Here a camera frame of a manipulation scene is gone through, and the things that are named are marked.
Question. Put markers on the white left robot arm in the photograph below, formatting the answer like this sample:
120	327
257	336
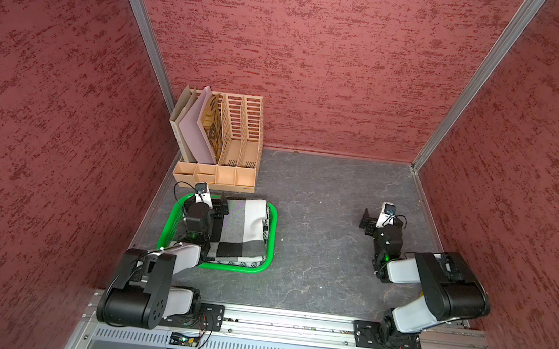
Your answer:
141	294

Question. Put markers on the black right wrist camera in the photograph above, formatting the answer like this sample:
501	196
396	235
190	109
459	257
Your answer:
387	215

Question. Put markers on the beige plastic file organizer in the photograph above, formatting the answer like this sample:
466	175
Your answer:
239	163

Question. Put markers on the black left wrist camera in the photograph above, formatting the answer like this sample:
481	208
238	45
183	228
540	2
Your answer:
202	192

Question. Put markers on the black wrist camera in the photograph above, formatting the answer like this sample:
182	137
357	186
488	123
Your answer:
202	192
387	215

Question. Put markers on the brown patterned booklet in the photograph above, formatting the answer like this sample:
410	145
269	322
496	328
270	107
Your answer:
211	121

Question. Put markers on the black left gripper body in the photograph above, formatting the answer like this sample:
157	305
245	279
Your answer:
216	213

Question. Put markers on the right aluminium corner post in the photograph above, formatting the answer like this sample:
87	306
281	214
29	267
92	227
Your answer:
513	30

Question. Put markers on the grey black striped scarf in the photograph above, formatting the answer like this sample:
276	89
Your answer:
243	241

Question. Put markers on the left circuit board with wires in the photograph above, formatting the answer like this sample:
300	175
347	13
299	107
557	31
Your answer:
182	341

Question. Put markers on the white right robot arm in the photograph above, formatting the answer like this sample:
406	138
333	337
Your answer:
450	290

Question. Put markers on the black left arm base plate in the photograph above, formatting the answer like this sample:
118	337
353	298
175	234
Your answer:
209	317

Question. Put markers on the aluminium corner post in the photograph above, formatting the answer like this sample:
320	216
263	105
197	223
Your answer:
144	23
513	30

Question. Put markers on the lilac paper folder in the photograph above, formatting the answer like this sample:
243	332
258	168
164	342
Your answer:
195	136

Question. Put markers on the green plastic basket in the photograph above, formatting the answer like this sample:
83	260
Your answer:
262	267

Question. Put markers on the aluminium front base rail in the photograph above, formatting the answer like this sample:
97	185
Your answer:
250	327

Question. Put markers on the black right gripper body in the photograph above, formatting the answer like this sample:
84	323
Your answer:
373	231

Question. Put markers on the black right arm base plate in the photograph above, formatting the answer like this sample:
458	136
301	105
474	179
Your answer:
377	335

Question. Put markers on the left aluminium corner post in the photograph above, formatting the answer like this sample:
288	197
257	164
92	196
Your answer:
144	23

